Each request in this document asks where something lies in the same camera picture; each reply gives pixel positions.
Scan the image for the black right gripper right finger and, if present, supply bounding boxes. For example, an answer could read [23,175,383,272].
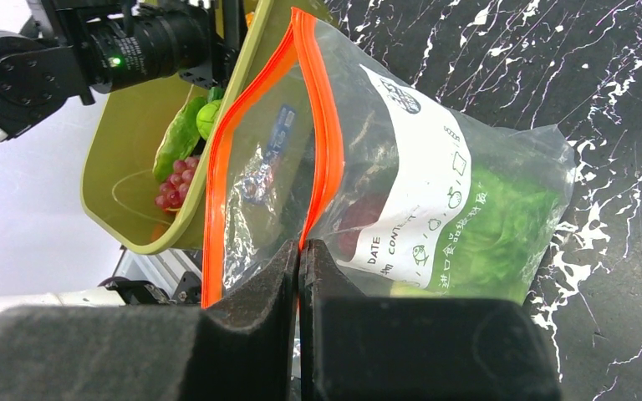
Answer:
[298,240,563,400]

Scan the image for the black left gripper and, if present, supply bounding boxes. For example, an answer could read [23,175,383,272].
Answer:
[135,1,247,89]

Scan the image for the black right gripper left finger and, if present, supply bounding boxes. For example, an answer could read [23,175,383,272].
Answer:
[0,241,299,400]

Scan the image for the dark red plum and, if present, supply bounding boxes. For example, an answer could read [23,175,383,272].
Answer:
[335,193,386,261]

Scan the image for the clear zip top bag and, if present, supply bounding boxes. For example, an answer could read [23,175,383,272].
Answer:
[201,8,576,307]

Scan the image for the green lettuce head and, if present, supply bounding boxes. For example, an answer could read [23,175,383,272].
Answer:
[390,167,566,304]

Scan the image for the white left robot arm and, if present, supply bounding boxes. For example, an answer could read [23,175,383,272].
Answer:
[0,1,247,144]

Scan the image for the light green round fruit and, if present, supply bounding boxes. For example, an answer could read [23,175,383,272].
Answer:
[196,99,222,140]

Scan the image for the dark green cucumber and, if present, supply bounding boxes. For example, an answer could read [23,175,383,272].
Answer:
[152,96,207,182]

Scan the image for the red grape bunch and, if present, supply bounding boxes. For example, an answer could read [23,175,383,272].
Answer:
[155,155,200,212]

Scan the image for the olive green plastic basket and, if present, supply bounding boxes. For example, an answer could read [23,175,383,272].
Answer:
[79,0,300,256]

